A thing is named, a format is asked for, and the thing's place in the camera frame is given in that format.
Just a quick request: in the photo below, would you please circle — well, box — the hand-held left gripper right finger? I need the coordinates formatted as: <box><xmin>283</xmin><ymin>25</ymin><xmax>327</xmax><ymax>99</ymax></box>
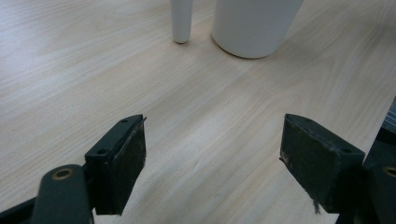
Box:
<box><xmin>278</xmin><ymin>113</ymin><xmax>366</xmax><ymax>216</ymax></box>

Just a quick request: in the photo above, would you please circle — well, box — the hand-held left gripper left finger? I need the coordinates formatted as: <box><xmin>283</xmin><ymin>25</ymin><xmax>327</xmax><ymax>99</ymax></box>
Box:
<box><xmin>84</xmin><ymin>113</ymin><xmax>148</xmax><ymax>217</ymax></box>

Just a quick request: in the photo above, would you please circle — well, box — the white cup with handle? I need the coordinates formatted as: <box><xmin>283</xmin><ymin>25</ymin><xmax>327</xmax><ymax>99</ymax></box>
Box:
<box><xmin>170</xmin><ymin>0</ymin><xmax>305</xmax><ymax>60</ymax></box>

